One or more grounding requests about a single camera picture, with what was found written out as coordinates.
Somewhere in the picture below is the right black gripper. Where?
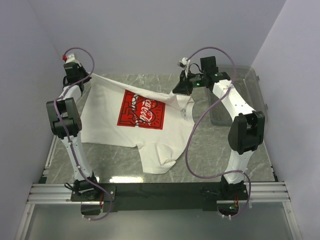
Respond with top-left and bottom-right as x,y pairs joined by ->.
172,69 -> 206,97

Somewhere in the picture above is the white t-shirt red print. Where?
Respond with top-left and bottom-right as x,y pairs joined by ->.
81,74 -> 195,175

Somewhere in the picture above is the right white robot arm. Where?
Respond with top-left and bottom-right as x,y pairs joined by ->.
172,56 -> 265,200

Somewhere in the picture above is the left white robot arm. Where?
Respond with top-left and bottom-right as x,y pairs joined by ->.
46,61 -> 102,201

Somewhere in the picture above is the clear plastic bin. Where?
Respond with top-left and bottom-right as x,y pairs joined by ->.
209,65 -> 269,127

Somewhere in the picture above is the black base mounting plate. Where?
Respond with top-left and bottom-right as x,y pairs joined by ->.
71,182 -> 250,216

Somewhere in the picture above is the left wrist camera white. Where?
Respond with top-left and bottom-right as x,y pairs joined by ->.
62,53 -> 81,65

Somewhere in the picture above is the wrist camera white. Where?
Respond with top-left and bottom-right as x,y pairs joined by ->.
62,53 -> 81,65
177,57 -> 191,78

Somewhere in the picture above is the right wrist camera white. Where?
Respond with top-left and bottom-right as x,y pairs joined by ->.
177,57 -> 191,78

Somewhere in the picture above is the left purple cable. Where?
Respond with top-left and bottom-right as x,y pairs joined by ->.
55,47 -> 114,222

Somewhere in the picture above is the purple cable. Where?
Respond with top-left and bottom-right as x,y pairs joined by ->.
55,47 -> 114,222
184,46 -> 252,219

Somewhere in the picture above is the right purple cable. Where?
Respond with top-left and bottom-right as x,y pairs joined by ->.
184,46 -> 252,219

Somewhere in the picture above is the aluminium frame rail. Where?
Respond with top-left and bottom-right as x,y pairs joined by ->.
15,137 -> 302,240

